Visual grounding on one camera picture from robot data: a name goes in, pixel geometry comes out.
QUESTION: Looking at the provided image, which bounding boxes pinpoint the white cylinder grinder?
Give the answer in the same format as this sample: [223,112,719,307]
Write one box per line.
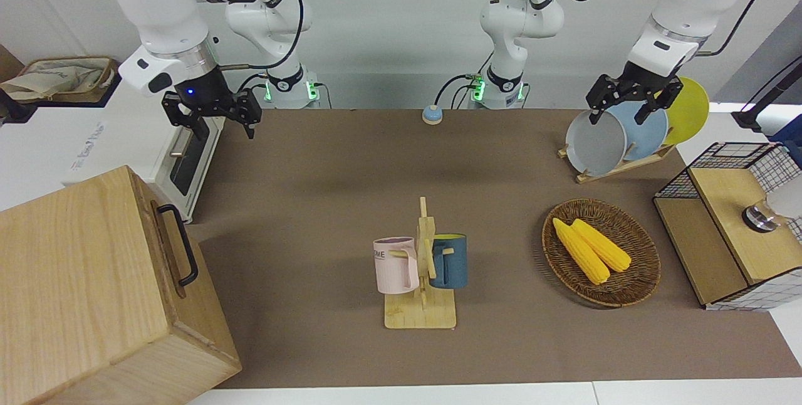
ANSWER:
[742,173,802,233]

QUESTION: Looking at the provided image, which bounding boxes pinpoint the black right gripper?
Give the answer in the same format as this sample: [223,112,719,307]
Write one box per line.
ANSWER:
[162,66,263,141]

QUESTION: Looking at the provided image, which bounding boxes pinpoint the wooden dish rack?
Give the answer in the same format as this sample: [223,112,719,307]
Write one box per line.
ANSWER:
[558,144,677,184]

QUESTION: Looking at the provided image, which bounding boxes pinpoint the yellow corn cob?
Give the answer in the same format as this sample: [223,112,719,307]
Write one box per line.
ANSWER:
[552,218,611,285]
[571,219,632,273]

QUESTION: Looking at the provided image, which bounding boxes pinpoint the brown wicker basket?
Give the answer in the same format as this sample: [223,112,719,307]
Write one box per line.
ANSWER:
[542,198,662,309]

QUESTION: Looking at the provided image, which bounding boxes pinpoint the grey plate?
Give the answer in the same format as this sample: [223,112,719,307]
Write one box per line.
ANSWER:
[565,109,628,177]

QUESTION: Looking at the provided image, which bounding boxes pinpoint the black left base cable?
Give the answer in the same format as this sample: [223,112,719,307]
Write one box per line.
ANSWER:
[434,73,480,110]

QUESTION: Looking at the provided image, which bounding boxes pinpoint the beige cloth bag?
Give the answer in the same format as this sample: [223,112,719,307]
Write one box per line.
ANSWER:
[0,60,113,102]

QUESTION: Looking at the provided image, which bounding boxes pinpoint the wooden mug tree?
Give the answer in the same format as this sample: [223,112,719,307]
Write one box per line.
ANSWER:
[384,197,457,330]

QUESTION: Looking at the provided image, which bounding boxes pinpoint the black drawer handle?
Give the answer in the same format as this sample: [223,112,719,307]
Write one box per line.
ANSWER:
[157,204,199,288]

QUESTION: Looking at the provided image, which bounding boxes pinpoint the pink mug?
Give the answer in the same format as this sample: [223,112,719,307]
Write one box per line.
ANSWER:
[373,237,420,295]

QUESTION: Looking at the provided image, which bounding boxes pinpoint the light wooden cabinet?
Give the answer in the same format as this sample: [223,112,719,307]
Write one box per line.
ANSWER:
[0,166,242,405]

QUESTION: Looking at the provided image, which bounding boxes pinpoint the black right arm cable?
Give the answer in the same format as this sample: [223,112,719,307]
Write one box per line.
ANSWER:
[185,0,305,73]

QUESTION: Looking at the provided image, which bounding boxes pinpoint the brown table mat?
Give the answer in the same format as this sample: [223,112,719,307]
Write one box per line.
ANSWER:
[188,108,802,389]

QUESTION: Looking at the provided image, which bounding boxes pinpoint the black tripod pole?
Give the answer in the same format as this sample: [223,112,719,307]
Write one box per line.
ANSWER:
[732,57,802,131]

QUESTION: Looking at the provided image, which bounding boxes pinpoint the wire grid shelf wooden boards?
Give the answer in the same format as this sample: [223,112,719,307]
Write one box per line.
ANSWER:
[653,142,802,312]

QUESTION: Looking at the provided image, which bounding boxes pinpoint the dark blue mug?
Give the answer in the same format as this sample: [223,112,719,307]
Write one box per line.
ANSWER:
[430,234,468,290]

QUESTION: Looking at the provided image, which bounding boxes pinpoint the blue object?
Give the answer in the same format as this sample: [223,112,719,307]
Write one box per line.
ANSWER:
[771,120,802,161]

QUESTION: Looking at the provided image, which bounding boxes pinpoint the white toaster oven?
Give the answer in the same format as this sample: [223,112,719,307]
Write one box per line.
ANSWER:
[63,76,226,224]

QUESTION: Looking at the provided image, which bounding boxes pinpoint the black right base cable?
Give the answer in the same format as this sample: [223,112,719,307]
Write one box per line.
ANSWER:
[237,71,271,93]

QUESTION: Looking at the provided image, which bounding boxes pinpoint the yellow plate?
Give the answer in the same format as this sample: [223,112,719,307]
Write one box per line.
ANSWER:
[661,76,710,146]

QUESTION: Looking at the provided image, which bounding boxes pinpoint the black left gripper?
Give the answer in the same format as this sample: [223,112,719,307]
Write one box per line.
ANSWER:
[586,60,684,127]

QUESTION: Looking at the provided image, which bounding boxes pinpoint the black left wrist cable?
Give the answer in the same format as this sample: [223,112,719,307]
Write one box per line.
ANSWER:
[695,0,776,58]

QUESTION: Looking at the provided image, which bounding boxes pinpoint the brown tray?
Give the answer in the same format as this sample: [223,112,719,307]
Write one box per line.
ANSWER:
[16,56,120,105]

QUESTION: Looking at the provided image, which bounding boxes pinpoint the black base cable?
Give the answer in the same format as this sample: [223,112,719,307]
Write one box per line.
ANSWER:
[434,73,480,110]
[237,71,271,93]

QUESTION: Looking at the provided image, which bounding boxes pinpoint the light blue plate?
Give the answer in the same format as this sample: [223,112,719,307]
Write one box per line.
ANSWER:
[608,101,669,162]

